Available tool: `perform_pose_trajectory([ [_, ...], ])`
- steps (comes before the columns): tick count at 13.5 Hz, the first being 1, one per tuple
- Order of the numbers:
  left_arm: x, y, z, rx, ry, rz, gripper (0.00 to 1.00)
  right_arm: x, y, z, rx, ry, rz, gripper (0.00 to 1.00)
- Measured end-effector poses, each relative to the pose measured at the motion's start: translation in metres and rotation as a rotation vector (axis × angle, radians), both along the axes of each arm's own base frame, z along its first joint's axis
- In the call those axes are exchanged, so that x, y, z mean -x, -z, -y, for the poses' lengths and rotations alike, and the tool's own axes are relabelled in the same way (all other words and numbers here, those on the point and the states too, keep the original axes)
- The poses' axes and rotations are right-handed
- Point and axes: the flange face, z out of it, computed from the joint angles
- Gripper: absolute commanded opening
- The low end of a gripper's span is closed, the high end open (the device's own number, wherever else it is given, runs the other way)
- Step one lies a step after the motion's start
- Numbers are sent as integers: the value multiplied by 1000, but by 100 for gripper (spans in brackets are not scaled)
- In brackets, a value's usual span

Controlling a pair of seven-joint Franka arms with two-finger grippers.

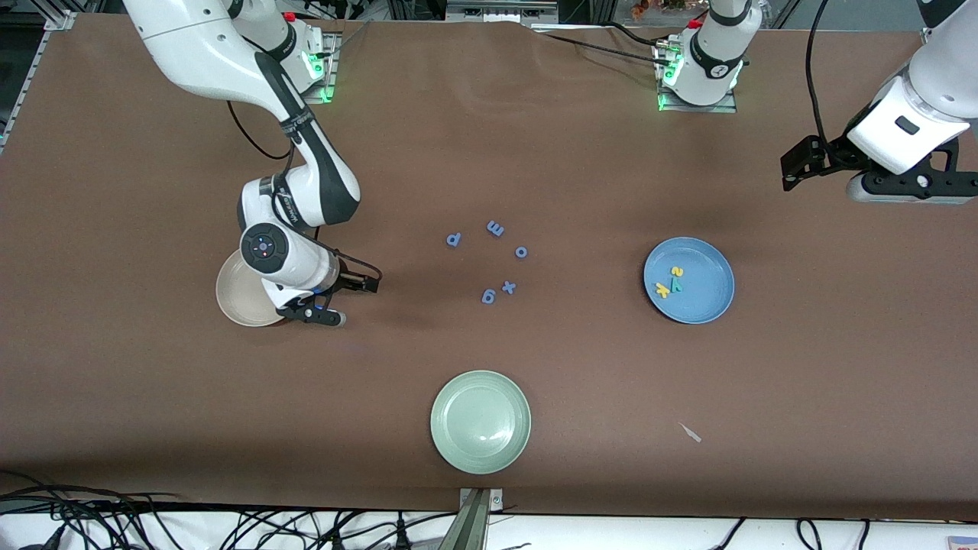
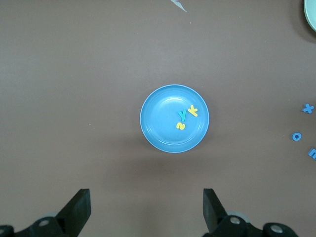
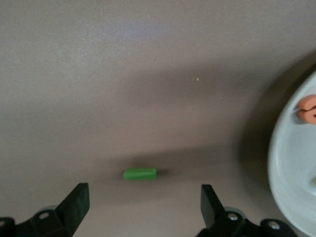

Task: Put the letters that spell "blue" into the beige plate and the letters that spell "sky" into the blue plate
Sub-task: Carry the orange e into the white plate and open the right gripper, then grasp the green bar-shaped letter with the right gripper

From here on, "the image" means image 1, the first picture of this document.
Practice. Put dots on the blue foam letter g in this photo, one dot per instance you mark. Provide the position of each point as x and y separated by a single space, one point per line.
484 298

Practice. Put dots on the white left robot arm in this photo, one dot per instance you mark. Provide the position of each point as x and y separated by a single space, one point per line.
932 99

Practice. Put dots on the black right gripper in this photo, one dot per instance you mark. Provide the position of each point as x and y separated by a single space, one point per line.
348 281

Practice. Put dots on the grey metal frame bar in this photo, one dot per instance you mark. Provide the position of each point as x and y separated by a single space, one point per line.
497 11

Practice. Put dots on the yellow foam letter k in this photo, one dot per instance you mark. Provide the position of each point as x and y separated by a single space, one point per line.
662 289

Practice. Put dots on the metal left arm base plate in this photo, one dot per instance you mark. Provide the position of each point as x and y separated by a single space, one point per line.
718 108

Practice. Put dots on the brown table cover sheet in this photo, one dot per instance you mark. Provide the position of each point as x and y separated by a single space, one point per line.
489 153

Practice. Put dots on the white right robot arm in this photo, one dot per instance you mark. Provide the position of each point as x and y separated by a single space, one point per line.
191 53

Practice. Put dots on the blue foam letter x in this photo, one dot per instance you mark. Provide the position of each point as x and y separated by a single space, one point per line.
508 288

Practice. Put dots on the blue foam letter p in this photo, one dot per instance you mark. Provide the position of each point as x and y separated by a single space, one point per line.
450 242

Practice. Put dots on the blue foam letter m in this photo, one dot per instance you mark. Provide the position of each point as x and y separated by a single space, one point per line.
495 228

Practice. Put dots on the blue round plate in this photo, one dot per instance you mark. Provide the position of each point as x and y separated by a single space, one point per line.
707 302

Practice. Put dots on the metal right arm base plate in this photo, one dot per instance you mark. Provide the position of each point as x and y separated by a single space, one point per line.
330 69

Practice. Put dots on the grey metal camera bracket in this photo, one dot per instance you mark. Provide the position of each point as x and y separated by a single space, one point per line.
474 527

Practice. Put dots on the beige round plate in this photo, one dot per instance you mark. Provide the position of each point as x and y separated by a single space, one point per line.
233 294

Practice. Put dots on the pale green round plate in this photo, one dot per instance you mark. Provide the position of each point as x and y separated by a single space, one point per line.
481 424

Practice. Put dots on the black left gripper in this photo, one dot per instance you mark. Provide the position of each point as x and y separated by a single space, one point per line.
833 156

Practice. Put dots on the small white paper scrap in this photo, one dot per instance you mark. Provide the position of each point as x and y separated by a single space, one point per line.
691 434

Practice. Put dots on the orange background object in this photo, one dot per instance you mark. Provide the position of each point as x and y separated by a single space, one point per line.
640 9

